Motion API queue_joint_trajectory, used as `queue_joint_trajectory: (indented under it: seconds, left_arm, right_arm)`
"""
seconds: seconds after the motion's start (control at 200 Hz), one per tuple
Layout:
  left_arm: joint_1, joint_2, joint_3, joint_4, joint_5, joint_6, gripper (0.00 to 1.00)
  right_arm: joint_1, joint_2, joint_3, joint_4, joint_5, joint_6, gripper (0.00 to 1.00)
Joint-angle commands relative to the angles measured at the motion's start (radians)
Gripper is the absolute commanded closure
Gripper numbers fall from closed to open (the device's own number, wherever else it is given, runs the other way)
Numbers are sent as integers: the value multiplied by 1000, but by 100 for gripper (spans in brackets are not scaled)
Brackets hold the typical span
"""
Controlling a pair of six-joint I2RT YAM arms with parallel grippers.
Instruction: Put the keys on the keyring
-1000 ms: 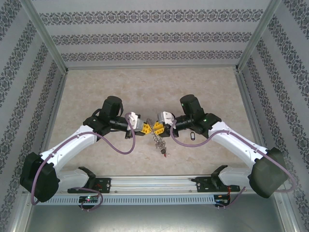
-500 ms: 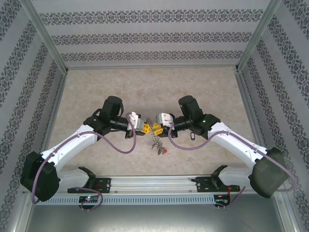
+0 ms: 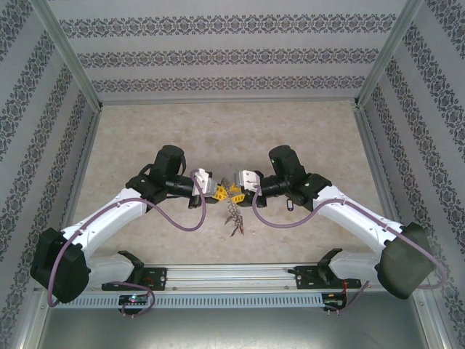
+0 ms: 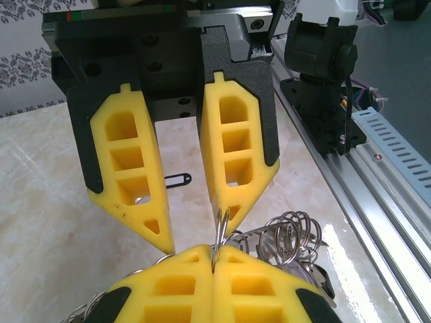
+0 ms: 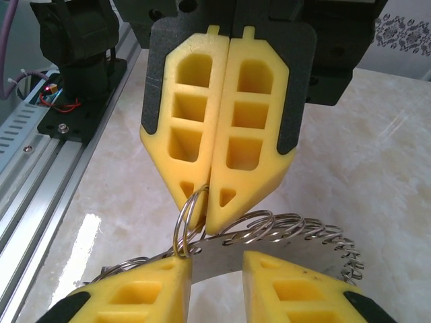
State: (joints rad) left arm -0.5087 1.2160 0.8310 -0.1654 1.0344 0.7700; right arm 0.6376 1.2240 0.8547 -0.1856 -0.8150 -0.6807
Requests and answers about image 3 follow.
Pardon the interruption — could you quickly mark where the aluminium frame post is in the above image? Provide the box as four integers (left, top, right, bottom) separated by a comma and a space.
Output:
354, 0, 424, 109
12, 285, 49, 349
30, 0, 103, 111
417, 301, 450, 349

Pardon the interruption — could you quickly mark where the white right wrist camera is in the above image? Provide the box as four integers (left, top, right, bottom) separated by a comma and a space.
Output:
233, 169, 264, 194

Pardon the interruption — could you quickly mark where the purple cable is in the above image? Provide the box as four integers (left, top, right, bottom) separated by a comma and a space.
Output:
46, 169, 209, 318
251, 185, 449, 314

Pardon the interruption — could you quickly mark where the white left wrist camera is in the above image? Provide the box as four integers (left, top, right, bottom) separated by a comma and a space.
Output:
190, 167, 219, 198

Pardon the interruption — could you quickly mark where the small circuit board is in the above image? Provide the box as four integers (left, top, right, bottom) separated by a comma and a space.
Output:
118, 294, 151, 306
322, 292, 348, 308

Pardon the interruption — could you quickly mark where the white slotted cable duct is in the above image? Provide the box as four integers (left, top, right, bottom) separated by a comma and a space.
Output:
48, 293, 347, 310

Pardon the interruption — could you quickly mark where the grey metal sheet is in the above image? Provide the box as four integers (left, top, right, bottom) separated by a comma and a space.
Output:
36, 307, 428, 349

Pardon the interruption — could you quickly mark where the black mounting plate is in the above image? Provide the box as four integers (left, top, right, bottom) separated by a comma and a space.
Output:
101, 266, 169, 292
293, 265, 363, 290

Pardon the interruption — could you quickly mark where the aluminium side rail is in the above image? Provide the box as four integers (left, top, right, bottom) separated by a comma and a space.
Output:
354, 105, 405, 228
61, 107, 103, 230

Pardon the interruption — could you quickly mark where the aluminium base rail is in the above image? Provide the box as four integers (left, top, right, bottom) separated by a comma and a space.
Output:
36, 264, 430, 294

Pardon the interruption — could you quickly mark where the silver chain necklace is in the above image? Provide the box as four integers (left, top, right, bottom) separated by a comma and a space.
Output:
219, 176, 246, 239

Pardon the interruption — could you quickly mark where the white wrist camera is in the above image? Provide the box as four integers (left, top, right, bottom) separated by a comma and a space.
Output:
190, 167, 219, 198
233, 169, 264, 194

